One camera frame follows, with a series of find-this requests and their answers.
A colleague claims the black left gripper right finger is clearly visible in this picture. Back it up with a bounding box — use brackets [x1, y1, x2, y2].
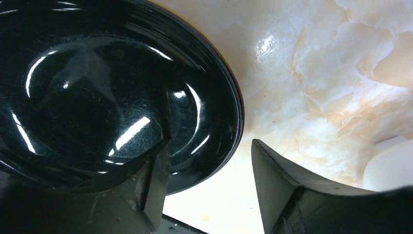
[251, 139, 413, 234]

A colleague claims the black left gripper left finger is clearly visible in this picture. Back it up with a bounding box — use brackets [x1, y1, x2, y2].
[0, 139, 171, 234]

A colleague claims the black glossy plate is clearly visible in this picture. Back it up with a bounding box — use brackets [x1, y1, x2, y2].
[0, 0, 244, 195]

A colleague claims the white plastic dish rack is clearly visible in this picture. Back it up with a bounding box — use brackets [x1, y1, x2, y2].
[362, 136, 413, 192]

